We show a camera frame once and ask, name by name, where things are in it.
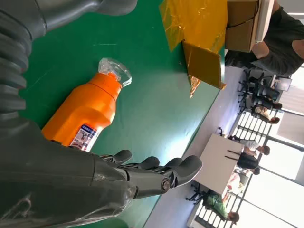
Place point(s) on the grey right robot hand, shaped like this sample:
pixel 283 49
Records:
pixel 47 182

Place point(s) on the green table mat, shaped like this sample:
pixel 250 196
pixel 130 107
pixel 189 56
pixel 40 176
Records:
pixel 147 94

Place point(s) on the black office chair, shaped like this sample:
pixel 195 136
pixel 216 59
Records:
pixel 195 195
pixel 263 97
pixel 255 82

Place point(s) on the white office table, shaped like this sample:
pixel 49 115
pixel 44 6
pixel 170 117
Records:
pixel 216 163

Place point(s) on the person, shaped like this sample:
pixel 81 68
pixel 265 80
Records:
pixel 251 145
pixel 247 162
pixel 216 204
pixel 263 114
pixel 282 41
pixel 234 182

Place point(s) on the yellow taped cardboard sheet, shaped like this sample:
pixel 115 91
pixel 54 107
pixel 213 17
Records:
pixel 194 22

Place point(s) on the white window railing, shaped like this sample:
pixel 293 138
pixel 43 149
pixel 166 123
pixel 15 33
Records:
pixel 251 127

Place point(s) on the brown cardboard box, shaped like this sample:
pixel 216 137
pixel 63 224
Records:
pixel 240 31

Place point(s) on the computer monitor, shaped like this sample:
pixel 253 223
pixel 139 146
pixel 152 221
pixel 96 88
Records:
pixel 282 83

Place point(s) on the white flat device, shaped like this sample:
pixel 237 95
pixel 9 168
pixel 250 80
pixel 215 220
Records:
pixel 265 15

